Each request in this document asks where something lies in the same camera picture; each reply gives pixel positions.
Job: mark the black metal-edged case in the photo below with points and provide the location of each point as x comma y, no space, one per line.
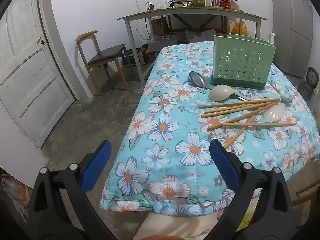
135,57

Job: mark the grey metal-frame table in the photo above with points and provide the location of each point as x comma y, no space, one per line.
190,11

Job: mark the floral blue blanket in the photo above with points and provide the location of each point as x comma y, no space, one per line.
175,120

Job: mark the white plastic bag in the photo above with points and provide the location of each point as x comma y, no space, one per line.
197,35

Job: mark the black rice cooker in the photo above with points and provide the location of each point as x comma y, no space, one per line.
311,80

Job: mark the grey refrigerator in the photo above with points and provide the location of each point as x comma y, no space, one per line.
295,30

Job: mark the brown cardboard box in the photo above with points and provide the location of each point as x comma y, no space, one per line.
157,27

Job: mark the clear plastic bag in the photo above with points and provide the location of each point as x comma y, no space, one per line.
15,195

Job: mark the white panel door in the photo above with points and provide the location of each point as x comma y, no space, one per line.
25,67

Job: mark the grey storage box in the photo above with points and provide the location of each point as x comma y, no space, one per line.
160,46

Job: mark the large metal spoon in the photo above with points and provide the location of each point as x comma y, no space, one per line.
200,80

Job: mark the green utensil holder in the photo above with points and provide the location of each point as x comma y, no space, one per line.
240,62

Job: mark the wooden chair with black seat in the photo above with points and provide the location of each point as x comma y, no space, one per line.
107,53

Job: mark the small metal spoon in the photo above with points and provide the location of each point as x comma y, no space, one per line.
286,99

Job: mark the beige plastic spoon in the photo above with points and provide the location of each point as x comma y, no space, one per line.
220,92

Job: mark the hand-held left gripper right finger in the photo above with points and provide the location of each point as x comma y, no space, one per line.
225,167

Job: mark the glass jar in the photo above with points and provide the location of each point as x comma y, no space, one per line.
198,2

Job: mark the beige shell-shaped rice paddle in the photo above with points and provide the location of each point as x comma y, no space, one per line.
273,112

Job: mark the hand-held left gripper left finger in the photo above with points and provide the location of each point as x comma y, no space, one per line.
96,167

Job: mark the bare wooden chair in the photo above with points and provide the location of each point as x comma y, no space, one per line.
307,191

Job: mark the black charger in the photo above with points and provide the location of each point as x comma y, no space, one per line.
150,6

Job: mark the yellow plastic bag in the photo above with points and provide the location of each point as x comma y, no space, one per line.
241,27

